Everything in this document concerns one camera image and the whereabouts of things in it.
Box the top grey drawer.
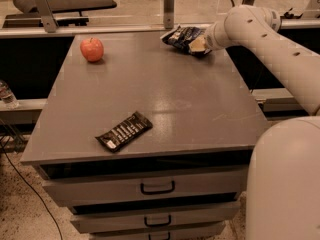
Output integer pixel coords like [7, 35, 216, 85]
[43, 166, 248, 207]

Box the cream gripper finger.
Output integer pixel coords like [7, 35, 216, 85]
[189, 35, 210, 55]

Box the grey drawer cabinet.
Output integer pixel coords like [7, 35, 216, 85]
[20, 29, 271, 240]

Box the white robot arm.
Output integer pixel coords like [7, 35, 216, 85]
[200, 5, 320, 240]

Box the blue chip bag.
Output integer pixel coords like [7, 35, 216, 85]
[160, 25, 204, 55]

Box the middle grey drawer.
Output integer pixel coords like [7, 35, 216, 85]
[71, 201, 240, 236]

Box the bottom grey drawer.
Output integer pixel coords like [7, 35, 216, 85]
[89, 221, 225, 240]

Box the black floor cable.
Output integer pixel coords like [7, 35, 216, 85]
[0, 140, 64, 240]

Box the clear plastic water bottle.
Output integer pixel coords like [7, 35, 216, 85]
[0, 80, 19, 109]

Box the left metal bracket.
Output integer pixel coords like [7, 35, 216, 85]
[34, 0, 58, 33]

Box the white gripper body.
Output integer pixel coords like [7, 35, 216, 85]
[204, 21, 233, 50]

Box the red apple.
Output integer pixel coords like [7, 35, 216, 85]
[80, 38, 104, 62]

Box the middle metal bracket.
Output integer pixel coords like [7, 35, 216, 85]
[163, 0, 175, 29]

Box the black snack bar wrapper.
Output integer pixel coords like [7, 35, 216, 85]
[96, 111, 153, 153]

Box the grey drawer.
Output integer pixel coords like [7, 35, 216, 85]
[89, 221, 225, 240]
[43, 166, 248, 207]
[71, 201, 240, 236]

